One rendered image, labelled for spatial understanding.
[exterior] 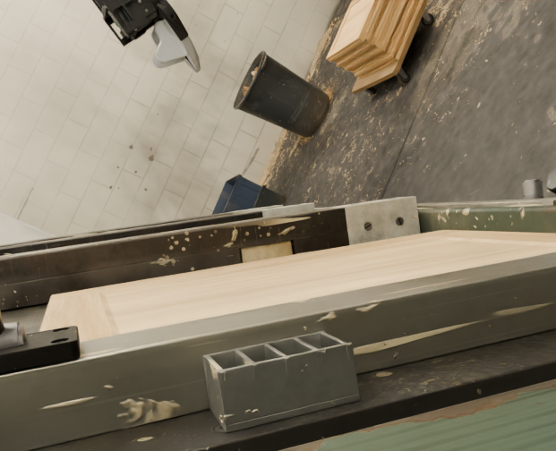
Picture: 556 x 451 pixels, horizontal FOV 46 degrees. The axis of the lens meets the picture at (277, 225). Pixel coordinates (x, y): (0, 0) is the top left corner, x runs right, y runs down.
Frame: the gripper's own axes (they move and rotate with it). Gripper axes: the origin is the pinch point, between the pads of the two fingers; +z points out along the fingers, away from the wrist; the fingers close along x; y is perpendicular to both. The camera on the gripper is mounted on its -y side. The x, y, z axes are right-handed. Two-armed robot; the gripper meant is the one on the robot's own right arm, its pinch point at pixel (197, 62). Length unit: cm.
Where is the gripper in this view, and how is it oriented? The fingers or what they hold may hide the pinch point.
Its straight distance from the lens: 105.3
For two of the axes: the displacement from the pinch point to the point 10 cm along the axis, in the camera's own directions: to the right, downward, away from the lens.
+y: -7.5, 6.2, -2.4
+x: 3.0, 0.0, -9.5
